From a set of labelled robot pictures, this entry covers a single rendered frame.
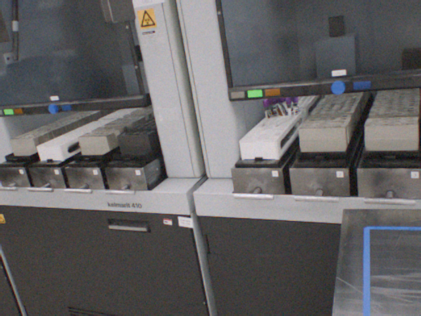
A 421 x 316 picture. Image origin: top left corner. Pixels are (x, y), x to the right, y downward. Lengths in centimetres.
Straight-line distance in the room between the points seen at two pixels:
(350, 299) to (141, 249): 89
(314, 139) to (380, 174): 18
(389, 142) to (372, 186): 11
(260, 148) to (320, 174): 16
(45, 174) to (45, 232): 23
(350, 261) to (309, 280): 53
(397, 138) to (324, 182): 19
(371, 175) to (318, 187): 12
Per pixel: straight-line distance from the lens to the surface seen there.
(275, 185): 108
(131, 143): 132
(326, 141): 109
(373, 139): 108
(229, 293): 132
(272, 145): 109
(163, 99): 124
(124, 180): 129
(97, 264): 153
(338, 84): 103
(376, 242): 71
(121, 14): 34
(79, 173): 139
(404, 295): 61
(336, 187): 105
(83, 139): 143
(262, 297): 128
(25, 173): 155
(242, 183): 111
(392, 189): 104
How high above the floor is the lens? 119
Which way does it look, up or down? 19 degrees down
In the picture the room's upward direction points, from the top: 10 degrees counter-clockwise
